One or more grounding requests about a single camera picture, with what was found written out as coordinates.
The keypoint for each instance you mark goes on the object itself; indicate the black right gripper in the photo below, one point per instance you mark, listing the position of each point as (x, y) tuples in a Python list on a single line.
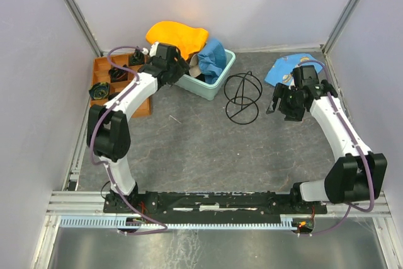
[(279, 90)]

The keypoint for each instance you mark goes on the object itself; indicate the blue bucket hat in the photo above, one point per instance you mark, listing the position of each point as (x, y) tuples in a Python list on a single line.
[(212, 60)]

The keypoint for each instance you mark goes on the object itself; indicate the yellow bucket hat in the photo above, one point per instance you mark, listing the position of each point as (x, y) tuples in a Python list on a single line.
[(187, 39)]

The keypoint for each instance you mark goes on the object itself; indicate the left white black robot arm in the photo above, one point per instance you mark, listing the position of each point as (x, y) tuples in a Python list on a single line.
[(108, 135)]

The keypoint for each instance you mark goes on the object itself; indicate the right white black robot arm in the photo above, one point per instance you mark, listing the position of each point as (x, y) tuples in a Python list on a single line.
[(357, 174)]

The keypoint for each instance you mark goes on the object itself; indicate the blue patterned hat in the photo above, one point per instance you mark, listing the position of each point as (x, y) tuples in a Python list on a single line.
[(280, 71)]

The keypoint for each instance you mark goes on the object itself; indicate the beige cap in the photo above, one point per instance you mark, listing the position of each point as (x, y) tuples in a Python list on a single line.
[(194, 70)]

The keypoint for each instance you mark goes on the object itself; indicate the dark green leaf rolled tie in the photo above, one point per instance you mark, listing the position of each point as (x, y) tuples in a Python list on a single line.
[(136, 58)]

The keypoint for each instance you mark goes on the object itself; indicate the black orange floral rolled tie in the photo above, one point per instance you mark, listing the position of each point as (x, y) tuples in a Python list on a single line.
[(117, 75)]

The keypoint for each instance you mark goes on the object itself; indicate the wooden compartment tray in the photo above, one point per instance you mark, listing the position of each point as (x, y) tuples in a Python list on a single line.
[(101, 66)]

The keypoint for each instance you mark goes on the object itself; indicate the navy yellow floral rolled tie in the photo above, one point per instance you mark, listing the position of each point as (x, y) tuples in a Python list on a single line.
[(99, 91)]

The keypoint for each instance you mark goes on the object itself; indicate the black wire hat stand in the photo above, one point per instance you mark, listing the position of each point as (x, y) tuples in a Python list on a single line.
[(239, 98)]

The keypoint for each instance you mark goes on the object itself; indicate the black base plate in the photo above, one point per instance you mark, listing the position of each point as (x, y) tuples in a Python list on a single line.
[(210, 207)]

